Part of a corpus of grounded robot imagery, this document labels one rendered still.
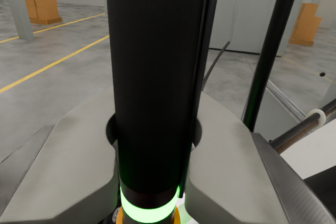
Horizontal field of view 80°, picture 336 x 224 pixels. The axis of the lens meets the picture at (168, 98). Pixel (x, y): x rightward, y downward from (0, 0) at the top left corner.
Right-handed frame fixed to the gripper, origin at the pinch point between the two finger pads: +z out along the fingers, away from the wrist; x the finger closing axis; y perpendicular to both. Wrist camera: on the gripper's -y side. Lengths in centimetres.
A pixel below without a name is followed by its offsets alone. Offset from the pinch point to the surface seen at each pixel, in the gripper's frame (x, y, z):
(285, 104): 70, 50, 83
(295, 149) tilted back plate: 30.8, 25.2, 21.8
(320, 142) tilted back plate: 34.0, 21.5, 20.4
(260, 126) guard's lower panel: 70, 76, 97
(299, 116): 69, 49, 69
